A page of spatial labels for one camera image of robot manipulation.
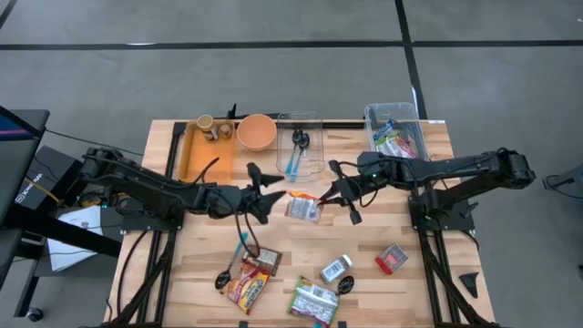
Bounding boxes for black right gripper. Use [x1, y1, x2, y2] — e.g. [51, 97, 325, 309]
[318, 159, 365, 225]

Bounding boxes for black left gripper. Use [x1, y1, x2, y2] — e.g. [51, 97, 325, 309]
[207, 161, 288, 225]

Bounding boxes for orange ramen packet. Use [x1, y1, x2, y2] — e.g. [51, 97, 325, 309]
[284, 190, 325, 224]

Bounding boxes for black spoon with blue handle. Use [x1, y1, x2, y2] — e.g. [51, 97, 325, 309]
[312, 274, 355, 328]
[284, 127, 304, 177]
[214, 231, 250, 292]
[291, 131, 312, 181]

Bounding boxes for silver seasoning wrapper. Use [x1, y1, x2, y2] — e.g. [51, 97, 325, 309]
[240, 245, 283, 278]

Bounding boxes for spice jar with white lid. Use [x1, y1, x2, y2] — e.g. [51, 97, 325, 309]
[318, 253, 354, 284]

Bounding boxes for small red box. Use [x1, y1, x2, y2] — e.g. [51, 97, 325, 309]
[374, 242, 409, 276]

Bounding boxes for blue ramen packet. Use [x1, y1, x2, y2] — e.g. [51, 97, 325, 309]
[373, 118, 396, 141]

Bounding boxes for spice jar with tan lid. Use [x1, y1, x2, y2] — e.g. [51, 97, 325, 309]
[196, 113, 220, 142]

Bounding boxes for red yellow ramen packet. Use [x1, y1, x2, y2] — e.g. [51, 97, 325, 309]
[220, 261, 272, 316]

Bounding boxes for small clear plastic bin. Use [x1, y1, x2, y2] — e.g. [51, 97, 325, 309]
[274, 110, 325, 183]

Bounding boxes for orange bowl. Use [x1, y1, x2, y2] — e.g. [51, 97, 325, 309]
[236, 113, 278, 152]

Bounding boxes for orange plastic tray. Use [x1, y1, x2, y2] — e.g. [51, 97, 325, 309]
[178, 118, 237, 188]

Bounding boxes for large clear plastic bin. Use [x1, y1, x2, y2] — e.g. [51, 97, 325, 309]
[363, 101, 430, 179]

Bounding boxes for white paper sheets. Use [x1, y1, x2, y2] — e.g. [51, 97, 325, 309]
[46, 204, 105, 273]

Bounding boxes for black computer case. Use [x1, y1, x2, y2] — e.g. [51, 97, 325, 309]
[13, 145, 97, 215]

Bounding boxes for black computer monitor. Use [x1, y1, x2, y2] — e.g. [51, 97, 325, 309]
[0, 105, 50, 228]

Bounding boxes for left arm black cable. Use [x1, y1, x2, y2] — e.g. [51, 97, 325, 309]
[195, 157, 261, 259]

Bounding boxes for black plastic wedge mount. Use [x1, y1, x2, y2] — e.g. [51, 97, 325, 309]
[458, 272, 481, 300]

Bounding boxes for thick black cable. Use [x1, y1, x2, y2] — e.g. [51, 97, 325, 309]
[116, 230, 151, 320]

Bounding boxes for black desk frame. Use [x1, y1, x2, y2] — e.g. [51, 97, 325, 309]
[0, 200, 123, 320]

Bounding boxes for thin black floor cable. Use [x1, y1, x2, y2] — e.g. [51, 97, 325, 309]
[44, 128, 145, 158]

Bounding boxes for yellow cable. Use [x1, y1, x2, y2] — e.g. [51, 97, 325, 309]
[25, 176, 61, 204]

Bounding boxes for grey stand with cable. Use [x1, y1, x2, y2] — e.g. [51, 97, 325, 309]
[541, 163, 583, 200]

